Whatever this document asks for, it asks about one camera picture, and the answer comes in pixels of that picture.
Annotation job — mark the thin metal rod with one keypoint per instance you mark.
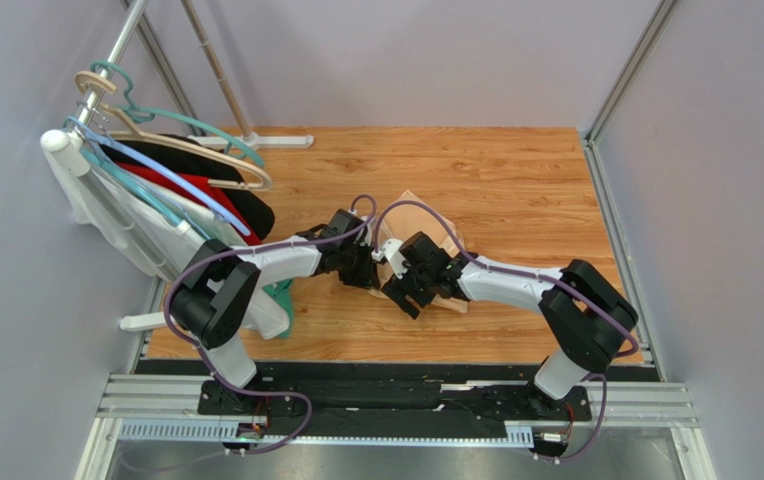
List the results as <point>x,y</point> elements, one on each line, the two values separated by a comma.
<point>217,69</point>

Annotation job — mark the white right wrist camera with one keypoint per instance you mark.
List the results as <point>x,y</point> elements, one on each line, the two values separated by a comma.
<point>389,252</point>

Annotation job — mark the aluminium frame rail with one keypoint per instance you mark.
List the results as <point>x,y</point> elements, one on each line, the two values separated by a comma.
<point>171,419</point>

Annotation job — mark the green garment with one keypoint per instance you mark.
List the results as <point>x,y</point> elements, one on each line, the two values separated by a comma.
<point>270,312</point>

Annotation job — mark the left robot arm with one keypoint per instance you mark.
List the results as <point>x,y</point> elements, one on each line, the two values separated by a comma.
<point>217,290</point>

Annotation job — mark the white clothes rack base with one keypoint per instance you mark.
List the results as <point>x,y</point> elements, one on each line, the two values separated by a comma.
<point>257,142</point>

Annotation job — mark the beige wooden hanger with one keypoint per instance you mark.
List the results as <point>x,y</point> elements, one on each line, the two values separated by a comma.
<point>176,143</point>

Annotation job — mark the metal clothes rack pole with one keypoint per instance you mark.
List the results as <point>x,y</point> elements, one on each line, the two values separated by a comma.
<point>61,147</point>

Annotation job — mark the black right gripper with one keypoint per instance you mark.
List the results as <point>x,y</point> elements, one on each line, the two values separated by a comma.
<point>406,288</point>

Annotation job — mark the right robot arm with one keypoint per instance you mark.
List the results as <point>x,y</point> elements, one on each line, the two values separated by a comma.
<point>590,320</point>

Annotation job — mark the teal plastic hanger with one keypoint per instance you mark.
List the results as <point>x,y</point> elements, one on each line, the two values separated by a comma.
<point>141,114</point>

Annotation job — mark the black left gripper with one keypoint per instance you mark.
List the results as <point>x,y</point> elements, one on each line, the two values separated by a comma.
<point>367,276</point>

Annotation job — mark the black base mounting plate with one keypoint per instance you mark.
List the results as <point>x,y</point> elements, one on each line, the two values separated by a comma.
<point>390,400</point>

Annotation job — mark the red garment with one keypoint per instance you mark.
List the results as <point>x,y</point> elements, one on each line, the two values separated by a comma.
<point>253,232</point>

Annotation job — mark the white garment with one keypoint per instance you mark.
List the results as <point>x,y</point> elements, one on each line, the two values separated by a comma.
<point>156,229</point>

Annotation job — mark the blue plastic hanger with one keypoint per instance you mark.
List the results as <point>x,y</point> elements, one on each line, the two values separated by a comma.
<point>215,206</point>

